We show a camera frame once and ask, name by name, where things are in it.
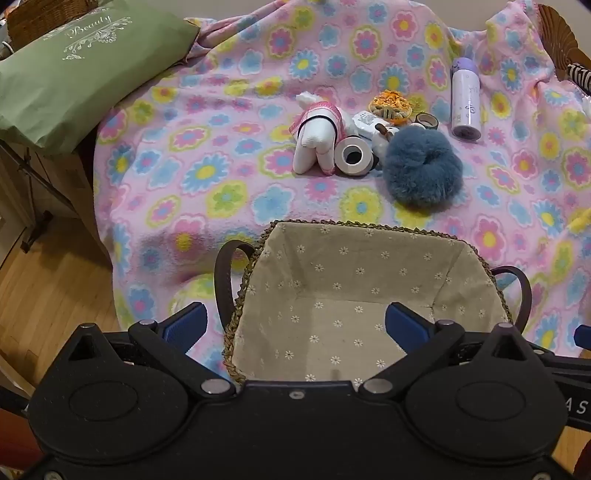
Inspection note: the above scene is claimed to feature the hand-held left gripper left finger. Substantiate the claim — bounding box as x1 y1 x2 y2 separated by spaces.
67 302 236 400

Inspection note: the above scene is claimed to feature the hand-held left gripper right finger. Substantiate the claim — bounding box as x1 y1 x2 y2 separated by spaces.
360 302 536 400

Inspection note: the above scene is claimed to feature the fabric-lined woven basket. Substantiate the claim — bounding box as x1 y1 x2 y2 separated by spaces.
215 220 533 386

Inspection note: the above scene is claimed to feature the blue fluffy scrunchie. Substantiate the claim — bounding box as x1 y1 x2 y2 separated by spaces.
383 128 464 208

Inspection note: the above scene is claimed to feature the beige tape roll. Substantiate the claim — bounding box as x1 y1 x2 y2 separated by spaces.
333 136 374 176

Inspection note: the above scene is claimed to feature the wooden mushroom toy green stem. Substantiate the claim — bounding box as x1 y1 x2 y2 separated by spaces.
372 122 402 158

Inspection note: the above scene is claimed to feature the white plush toy pink dress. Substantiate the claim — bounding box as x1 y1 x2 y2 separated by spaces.
289 91 345 177

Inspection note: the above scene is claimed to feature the wooden cabinet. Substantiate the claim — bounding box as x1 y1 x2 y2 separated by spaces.
0 138 100 241

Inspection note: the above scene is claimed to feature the pink floral fleece blanket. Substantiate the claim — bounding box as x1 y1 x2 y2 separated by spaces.
92 0 591 370

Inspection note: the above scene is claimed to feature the white tissue packet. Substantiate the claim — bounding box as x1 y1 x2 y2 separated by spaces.
352 112 385 137

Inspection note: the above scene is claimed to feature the white bottle with purple cap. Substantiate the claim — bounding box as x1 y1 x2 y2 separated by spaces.
451 57 482 139

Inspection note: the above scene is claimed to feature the zebra striped cloth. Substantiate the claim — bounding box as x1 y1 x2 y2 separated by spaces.
567 64 591 90

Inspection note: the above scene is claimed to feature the green printed pillow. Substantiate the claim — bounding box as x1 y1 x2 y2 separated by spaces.
0 0 200 155

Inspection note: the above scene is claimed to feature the brown wicker chest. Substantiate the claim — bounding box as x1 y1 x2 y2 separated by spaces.
7 0 100 47

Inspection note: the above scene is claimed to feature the black metal frame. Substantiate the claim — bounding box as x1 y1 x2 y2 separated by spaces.
0 141 81 252

